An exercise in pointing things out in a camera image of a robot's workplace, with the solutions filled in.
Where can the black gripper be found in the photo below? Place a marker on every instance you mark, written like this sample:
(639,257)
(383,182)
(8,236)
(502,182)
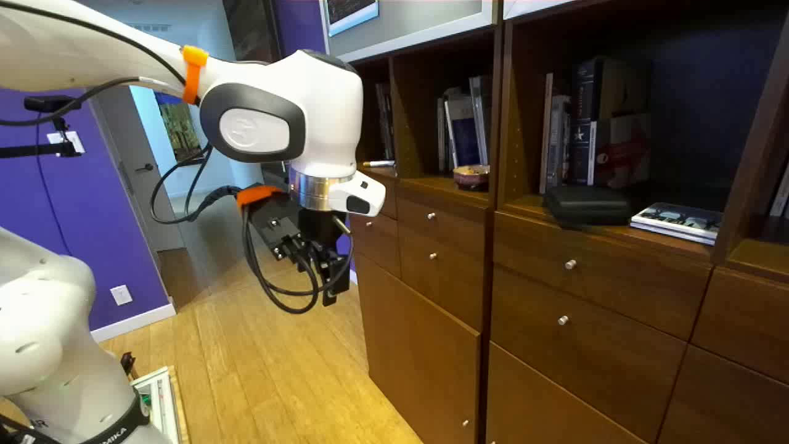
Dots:
(319,228)

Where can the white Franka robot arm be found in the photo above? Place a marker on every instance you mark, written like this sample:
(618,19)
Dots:
(321,113)

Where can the small purple white item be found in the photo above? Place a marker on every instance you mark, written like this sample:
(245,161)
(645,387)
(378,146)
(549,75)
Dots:
(380,162)

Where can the brown wooden cabinet door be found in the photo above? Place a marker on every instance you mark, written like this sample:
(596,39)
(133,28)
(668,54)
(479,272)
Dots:
(544,410)
(421,360)

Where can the grey book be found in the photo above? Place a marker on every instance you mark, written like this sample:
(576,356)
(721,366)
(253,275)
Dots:
(383,119)
(560,139)

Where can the brown wooden shelving cabinet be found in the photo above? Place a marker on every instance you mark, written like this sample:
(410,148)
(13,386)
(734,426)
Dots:
(410,113)

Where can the small brown bowl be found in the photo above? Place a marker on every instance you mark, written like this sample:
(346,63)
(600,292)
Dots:
(472,176)

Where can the white baseboard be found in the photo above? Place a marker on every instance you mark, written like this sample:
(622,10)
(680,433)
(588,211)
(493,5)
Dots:
(133,320)

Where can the books left shelf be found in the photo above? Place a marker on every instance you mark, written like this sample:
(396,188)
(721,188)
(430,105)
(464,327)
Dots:
(464,132)

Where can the books shelf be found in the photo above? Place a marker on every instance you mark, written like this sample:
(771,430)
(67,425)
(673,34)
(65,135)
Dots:
(631,151)
(464,132)

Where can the grey hallway door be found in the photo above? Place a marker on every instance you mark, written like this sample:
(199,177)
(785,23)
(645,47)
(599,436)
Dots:
(124,188)

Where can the tall white book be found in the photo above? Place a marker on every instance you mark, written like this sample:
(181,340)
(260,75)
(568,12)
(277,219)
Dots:
(479,86)

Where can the dark brown door panel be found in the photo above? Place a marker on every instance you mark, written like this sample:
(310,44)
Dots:
(250,28)

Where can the wide frosted glass door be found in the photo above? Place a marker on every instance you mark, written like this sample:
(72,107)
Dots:
(410,19)

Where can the thin white book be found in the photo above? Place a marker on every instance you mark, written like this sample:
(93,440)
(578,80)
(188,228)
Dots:
(546,132)

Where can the black zip case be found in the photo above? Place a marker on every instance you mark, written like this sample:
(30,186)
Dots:
(588,202)

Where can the tall black book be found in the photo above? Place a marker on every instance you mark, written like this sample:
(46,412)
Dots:
(585,113)

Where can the books middle shelf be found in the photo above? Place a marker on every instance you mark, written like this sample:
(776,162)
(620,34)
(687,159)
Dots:
(631,151)

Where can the tan book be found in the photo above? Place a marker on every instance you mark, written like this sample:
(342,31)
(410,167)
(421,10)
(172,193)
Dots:
(626,86)

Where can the white book lying flat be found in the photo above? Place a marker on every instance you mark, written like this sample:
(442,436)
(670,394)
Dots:
(680,222)

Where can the white books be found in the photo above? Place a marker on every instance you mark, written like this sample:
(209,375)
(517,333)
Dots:
(781,193)

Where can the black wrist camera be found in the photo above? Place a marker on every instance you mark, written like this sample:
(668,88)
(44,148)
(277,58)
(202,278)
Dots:
(273,217)

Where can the framed wall picture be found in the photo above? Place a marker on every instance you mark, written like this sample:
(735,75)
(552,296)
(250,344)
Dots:
(181,132)

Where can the white wall outlet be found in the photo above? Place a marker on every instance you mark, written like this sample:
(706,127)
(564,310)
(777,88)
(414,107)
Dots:
(122,293)

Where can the white rectangular floor frame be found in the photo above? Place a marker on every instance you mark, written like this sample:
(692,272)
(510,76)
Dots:
(161,402)

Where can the black tripod mount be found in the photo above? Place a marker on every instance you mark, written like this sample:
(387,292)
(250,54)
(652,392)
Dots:
(41,105)

